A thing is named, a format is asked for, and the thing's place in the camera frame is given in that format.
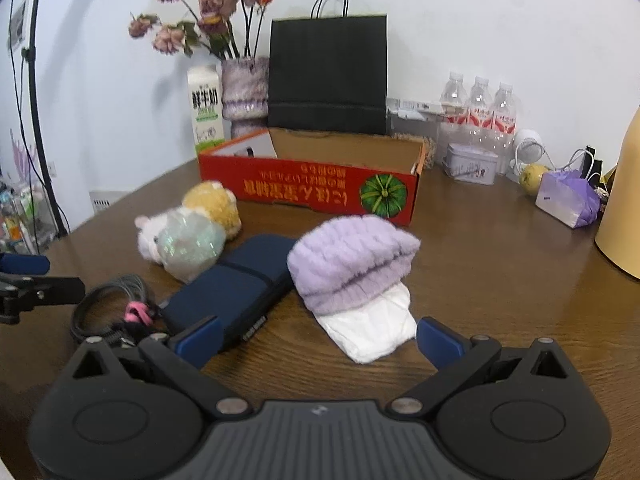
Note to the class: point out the red cardboard box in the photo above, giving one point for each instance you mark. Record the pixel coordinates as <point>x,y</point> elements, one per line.
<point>300,187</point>

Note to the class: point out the white round desk gadget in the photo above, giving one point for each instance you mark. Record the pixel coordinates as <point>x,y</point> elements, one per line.
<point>529,147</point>

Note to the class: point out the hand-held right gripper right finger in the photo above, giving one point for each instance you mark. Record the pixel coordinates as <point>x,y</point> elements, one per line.
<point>440,342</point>

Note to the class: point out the white flat box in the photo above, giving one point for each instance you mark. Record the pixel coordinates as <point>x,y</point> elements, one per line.
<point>107,200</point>

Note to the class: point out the small silver tin box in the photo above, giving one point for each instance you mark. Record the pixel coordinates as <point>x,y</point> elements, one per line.
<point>470,165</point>

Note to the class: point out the clear lidded storage container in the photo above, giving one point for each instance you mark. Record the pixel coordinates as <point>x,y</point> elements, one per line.
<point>412,125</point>

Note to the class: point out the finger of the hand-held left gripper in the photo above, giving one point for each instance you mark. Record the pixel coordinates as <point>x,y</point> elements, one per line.
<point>25,264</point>
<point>50,290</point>

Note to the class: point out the yellow thermos jug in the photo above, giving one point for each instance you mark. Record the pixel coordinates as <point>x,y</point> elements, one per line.
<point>622,220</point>

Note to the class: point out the dried pink rose bouquet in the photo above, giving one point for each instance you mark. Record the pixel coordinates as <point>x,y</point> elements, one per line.
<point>210,5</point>

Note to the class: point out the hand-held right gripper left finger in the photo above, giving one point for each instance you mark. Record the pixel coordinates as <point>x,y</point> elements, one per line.
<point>200,340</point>

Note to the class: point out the purple fluffy headband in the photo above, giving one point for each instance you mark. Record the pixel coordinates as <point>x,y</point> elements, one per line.
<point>345,260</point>

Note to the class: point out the storage cart with bottles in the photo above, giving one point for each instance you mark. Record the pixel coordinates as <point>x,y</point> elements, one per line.
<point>22,220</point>

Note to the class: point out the black charger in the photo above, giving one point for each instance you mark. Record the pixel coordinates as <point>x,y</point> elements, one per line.
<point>595,165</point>

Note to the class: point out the yellow white plush toy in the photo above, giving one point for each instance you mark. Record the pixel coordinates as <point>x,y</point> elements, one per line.
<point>215,205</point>

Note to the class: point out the navy zip case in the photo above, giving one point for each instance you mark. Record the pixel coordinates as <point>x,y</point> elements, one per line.
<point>235,285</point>

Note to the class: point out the wall poster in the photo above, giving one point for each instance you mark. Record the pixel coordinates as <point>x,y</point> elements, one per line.
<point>18,20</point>

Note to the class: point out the white green milk carton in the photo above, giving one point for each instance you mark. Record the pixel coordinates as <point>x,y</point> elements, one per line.
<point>206,110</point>

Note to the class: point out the purple plastic-wrapped pack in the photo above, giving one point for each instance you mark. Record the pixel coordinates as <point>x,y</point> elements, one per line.
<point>567,200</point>

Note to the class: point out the black light stand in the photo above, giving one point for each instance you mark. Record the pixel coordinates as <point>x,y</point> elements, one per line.
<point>35,85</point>

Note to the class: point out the black paper bag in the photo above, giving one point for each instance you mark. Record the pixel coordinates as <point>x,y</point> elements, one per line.
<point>327,75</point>

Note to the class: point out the white cloth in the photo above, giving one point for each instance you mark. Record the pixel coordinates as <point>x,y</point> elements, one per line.
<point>370,330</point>

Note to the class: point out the yellow green fruit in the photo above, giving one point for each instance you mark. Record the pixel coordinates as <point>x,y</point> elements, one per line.
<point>532,177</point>

